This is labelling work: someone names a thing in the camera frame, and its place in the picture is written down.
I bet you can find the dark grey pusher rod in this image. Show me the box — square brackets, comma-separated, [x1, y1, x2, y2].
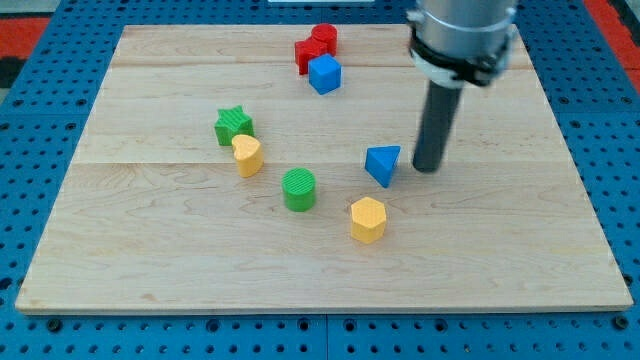
[412, 81, 462, 173]

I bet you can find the blue triangle block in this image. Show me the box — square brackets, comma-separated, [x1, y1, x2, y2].
[365, 145, 401, 188]

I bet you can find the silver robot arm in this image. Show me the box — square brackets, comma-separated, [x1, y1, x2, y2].
[406, 0, 518, 173]

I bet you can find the blue cube block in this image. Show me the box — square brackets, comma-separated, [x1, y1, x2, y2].
[308, 54, 342, 95]

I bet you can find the red cylinder block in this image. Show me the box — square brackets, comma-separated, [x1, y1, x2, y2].
[311, 23, 338, 56]

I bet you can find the yellow hexagon block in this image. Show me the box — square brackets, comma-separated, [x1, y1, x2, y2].
[350, 197, 387, 244]

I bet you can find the red star block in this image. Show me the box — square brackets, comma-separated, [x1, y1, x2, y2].
[294, 37, 327, 75]

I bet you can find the green cylinder block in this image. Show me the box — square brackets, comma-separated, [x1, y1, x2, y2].
[281, 167, 316, 212]

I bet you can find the yellow heart block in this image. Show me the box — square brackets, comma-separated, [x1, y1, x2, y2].
[232, 134, 264, 178]

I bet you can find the green star block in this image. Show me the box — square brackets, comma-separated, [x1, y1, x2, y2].
[214, 105, 254, 146]

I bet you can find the wooden board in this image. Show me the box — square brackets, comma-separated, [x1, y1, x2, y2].
[15, 25, 633, 315]

